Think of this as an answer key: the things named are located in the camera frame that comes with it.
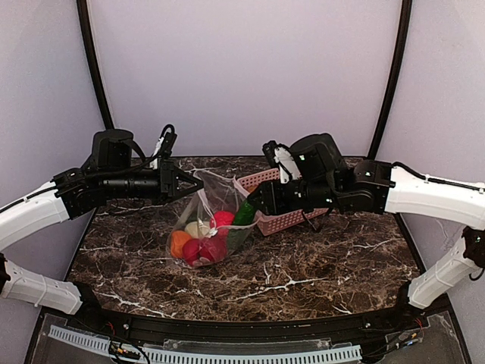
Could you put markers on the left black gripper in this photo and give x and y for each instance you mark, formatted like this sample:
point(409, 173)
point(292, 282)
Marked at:
point(167, 182)

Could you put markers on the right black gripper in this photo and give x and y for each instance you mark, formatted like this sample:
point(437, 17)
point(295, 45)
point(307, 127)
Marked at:
point(276, 198)

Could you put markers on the green toy cucumber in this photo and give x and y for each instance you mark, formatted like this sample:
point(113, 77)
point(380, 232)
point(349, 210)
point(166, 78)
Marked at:
point(241, 227)

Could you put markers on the red toy fruit front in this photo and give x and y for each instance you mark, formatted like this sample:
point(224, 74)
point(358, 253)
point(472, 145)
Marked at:
point(220, 221)

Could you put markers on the red toy fruit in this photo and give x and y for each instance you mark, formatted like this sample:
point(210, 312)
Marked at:
point(220, 221)
point(213, 249)

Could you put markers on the clear zip top bag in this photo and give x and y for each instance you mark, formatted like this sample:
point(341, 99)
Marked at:
point(219, 193)

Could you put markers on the white toy radish with leaves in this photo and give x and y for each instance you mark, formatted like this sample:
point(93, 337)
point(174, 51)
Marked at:
point(198, 229)

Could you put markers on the orange toy fruit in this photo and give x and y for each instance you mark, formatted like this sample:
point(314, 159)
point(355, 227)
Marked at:
point(178, 241)

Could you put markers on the red toy tomato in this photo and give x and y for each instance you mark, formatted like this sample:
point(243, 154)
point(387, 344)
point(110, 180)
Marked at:
point(191, 251)

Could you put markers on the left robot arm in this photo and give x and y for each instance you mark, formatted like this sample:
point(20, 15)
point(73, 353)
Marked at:
point(117, 168)

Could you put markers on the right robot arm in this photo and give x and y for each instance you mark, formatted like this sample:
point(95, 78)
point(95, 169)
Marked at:
point(314, 175)

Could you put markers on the pink perforated plastic basket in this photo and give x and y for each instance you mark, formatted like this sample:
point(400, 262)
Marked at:
point(272, 224)

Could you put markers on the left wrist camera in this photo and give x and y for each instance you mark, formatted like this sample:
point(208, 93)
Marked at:
point(164, 145)

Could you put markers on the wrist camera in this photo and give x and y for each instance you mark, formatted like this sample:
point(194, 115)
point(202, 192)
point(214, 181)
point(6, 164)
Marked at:
point(164, 145)
point(278, 156)

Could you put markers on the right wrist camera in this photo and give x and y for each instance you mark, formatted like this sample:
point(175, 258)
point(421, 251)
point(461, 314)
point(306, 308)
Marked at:
point(278, 156)

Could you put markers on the white slotted cable duct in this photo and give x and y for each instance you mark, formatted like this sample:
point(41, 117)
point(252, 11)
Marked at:
point(196, 352)

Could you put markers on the black front table rail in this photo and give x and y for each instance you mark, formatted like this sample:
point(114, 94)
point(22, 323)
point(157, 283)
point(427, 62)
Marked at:
point(378, 331)

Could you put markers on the left black frame post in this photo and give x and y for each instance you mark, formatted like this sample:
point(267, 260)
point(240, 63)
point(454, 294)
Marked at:
point(87, 34)

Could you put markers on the black frame post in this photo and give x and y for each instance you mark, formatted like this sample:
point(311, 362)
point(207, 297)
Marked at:
point(87, 34)
point(393, 78)

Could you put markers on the right black frame post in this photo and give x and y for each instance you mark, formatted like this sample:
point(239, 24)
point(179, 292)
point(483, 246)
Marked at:
point(393, 78)

